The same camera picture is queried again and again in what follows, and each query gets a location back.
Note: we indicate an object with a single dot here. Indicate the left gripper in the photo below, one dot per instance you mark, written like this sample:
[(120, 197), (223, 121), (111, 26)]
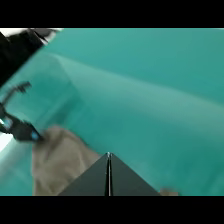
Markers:
[(10, 121)]

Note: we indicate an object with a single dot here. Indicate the beige shirt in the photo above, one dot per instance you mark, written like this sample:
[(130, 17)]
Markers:
[(60, 160)]

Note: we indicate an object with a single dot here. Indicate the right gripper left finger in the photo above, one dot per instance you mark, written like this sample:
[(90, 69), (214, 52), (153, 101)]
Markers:
[(93, 181)]

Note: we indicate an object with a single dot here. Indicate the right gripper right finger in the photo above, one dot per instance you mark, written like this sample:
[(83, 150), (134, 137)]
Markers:
[(126, 181)]

